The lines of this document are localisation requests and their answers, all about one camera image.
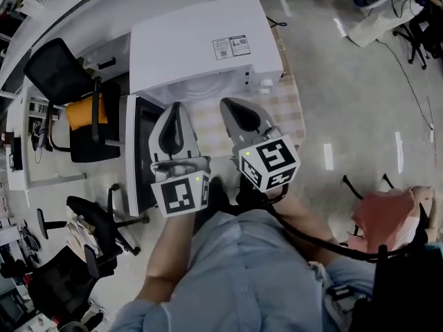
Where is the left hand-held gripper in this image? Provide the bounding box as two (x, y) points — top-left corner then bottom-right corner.
(148, 101), (212, 218)

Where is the black office chair with armrests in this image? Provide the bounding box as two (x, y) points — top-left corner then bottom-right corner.
(36, 183), (150, 257)

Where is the white frame desk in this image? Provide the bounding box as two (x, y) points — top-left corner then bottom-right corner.
(5, 84), (87, 192)

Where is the black swivel chair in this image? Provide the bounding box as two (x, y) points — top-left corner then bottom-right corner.
(392, 8), (443, 71)

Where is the white microwave oven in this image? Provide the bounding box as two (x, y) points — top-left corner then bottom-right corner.
(124, 0), (284, 217)

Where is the orange cushion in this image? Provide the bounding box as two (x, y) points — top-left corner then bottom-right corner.
(65, 93), (108, 131)

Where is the wooden table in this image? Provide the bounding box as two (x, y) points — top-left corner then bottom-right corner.
(269, 26), (296, 80)

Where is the thin black floor cable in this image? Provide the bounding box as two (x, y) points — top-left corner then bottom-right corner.
(377, 39), (433, 127)

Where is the black-legged stool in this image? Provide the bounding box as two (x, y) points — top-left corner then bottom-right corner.
(342, 173), (396, 200)

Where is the black chair with orange cushion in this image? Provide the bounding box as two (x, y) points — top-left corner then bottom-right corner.
(23, 38), (122, 164)

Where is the black body-worn device box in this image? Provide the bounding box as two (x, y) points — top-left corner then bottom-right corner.
(349, 243), (443, 332)

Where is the person's left forearm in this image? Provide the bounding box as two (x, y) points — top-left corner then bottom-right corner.
(145, 209), (198, 304)

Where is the person's light blue shirt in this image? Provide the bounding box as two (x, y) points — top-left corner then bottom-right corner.
(109, 209), (378, 332)

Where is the small black box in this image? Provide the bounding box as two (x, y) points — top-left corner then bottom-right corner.
(8, 136), (24, 171)

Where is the beige paper bag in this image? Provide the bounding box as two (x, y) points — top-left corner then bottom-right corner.
(65, 219), (101, 259)

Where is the grey electronic device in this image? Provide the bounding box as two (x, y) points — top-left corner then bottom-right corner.
(0, 278), (26, 332)

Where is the pink cloth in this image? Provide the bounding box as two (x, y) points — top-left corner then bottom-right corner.
(351, 187), (422, 255)

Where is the person's left leg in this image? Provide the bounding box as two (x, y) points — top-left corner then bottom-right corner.
(204, 176), (239, 221)

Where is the person's right forearm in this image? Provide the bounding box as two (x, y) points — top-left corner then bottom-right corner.
(266, 188), (338, 266)

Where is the thick black gripper cable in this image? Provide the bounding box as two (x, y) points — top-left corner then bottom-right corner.
(261, 183), (416, 263)

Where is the black mesh high-back chair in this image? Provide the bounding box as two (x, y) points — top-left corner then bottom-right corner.
(27, 243), (118, 321)

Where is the white storage box black handle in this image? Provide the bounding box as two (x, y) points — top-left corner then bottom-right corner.
(84, 35), (131, 82)

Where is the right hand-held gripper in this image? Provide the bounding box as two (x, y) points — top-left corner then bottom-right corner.
(219, 97), (301, 193)

